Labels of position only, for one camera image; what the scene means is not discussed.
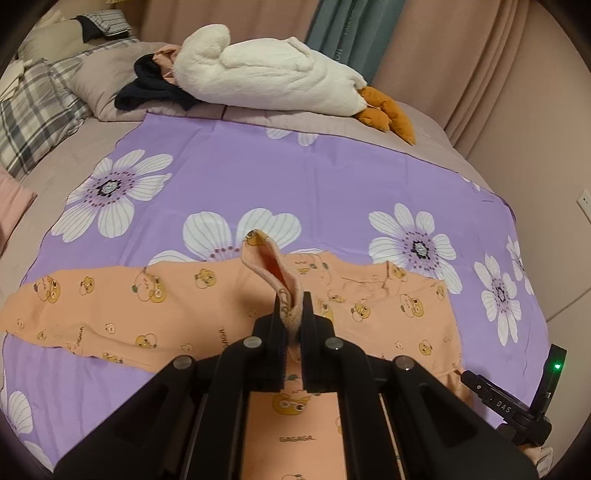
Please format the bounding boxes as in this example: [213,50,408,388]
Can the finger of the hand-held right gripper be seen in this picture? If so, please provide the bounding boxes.
[461,369,533,417]

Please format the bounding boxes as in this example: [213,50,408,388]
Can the pink curtain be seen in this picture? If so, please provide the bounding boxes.
[139,0,591,160]

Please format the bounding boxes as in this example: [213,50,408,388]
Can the pink pillow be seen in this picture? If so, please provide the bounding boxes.
[0,165,38,256]

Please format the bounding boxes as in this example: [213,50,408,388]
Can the beige pillow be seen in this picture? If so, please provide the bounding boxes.
[17,18,93,62]

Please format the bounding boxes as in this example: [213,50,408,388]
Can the pink garment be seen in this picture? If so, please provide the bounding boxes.
[151,44,184,86]

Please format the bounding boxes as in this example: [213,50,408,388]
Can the small grey plaid pillow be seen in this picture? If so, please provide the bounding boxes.
[85,11,133,38]

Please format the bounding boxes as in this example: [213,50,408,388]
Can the teal curtain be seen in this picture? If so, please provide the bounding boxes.
[305,0,403,88]

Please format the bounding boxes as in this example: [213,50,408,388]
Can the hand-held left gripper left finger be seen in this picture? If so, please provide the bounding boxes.
[53,290,284,480]

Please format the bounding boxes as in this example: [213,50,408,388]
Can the purple floral cloth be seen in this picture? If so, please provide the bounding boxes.
[0,113,551,472]

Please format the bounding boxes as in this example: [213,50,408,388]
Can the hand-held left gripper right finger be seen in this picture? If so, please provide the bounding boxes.
[300,291,539,480]

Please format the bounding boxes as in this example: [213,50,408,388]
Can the white goose plush toy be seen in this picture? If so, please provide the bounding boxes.
[173,25,417,147]

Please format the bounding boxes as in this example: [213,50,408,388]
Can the orange duck print baby garment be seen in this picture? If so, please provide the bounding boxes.
[0,229,475,480]

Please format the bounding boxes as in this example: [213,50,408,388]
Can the dark navy garment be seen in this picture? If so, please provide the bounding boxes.
[115,53,198,112]

